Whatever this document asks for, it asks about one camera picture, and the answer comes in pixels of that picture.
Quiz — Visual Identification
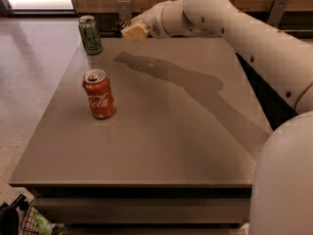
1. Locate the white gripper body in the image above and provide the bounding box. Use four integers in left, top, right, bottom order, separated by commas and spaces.
131, 1, 169, 38

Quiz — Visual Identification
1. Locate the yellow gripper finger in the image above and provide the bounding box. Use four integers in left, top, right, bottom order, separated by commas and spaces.
121, 23, 149, 41

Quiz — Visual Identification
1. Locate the black RXBAR chocolate bar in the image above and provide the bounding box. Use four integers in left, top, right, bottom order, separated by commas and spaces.
112, 21, 130, 34

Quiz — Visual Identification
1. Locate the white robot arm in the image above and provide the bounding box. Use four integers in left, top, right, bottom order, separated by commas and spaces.
122, 0, 313, 235

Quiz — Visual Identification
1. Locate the green soda can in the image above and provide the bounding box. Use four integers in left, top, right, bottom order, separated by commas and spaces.
78, 16, 103, 55

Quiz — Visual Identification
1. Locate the red Coca-Cola can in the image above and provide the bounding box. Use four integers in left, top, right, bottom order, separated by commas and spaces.
82, 70, 116, 119

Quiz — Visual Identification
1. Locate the grey drawer front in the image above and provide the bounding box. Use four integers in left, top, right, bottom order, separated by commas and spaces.
33, 198, 250, 224

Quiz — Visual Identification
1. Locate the green bag in basket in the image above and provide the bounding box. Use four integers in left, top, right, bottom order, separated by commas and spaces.
34, 212, 67, 235

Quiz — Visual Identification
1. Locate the black object bottom left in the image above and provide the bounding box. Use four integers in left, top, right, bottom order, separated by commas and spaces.
0, 194, 29, 235

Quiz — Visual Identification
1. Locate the left metal wall bracket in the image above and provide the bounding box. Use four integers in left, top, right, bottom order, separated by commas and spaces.
117, 0, 132, 22

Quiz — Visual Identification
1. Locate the metal wall bracket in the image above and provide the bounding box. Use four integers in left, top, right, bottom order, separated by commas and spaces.
117, 0, 132, 22
266, 0, 290, 27

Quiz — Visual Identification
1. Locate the right metal wall bracket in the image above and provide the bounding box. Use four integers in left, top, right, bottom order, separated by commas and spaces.
266, 0, 290, 27

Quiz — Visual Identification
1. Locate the black wire basket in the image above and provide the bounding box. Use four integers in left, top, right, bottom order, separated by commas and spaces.
20, 204, 38, 235

